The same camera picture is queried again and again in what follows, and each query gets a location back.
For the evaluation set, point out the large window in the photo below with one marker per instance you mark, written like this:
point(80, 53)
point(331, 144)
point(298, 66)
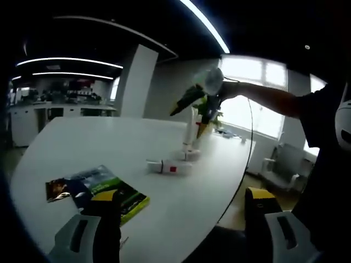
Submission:
point(316, 82)
point(255, 71)

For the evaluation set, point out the potted green plant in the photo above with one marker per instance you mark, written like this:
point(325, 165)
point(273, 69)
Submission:
point(203, 109)

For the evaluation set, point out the small bluish object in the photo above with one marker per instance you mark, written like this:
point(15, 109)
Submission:
point(227, 133)

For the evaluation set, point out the person's right hand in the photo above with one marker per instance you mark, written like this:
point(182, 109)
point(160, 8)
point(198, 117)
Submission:
point(230, 91)

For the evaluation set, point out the white counter cabinets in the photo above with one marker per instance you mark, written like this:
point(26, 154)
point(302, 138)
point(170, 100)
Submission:
point(24, 123)

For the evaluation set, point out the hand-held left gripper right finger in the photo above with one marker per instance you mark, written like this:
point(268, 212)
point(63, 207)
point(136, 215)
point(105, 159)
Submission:
point(260, 233)

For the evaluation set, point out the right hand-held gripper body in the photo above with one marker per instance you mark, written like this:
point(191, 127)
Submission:
point(211, 80)

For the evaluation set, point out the long white skincare tube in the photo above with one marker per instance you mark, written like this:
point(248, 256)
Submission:
point(187, 131)

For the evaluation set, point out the round ceiling sensor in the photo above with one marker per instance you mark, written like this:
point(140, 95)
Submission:
point(307, 46)

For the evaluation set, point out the white plastic chair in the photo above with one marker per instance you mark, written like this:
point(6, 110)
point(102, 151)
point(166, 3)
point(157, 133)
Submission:
point(282, 170)

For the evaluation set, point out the long ceiling light strip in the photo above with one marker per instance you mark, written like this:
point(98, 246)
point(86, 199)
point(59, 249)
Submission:
point(208, 24)

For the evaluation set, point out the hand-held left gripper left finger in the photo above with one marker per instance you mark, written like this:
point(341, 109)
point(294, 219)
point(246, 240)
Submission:
point(108, 238)

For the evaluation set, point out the gold skincare sachet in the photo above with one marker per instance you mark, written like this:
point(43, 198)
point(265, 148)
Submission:
point(56, 190)

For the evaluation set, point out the green black skincare sachet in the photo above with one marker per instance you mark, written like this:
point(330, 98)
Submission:
point(131, 200)

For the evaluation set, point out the plain white skincare bottle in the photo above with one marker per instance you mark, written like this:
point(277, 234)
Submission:
point(189, 154)

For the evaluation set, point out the white chest-worn device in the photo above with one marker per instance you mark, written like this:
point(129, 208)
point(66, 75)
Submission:
point(344, 126)

